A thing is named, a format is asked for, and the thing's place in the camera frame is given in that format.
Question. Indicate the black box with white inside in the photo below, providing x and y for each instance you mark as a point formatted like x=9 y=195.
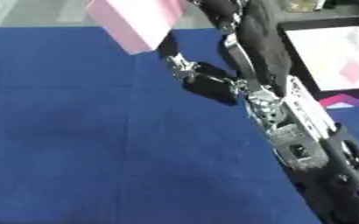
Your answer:
x=336 y=52

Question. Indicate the pink rectangular block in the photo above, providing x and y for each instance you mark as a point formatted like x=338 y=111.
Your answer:
x=131 y=23

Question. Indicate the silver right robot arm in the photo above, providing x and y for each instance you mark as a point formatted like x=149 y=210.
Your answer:
x=302 y=122

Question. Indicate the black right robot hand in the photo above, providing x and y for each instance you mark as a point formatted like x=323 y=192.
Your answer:
x=264 y=43

